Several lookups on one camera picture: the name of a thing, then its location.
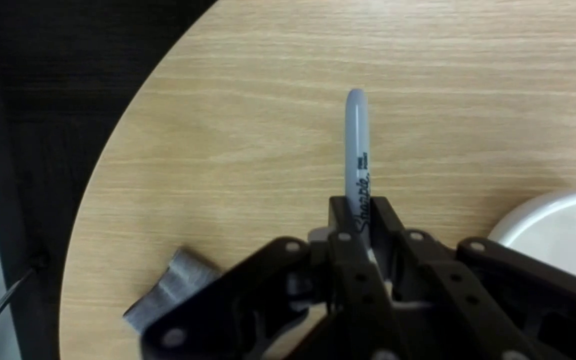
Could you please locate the grey cloth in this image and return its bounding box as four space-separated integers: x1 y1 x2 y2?
123 246 224 336

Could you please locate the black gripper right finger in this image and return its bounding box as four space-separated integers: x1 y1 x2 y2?
366 196 576 360

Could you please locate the white ceramic bowl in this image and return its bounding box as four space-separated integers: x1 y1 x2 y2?
487 185 576 292

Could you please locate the grey marker with green cap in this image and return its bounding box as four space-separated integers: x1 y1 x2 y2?
344 86 378 231

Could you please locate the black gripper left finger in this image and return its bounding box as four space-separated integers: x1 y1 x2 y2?
139 196 436 360

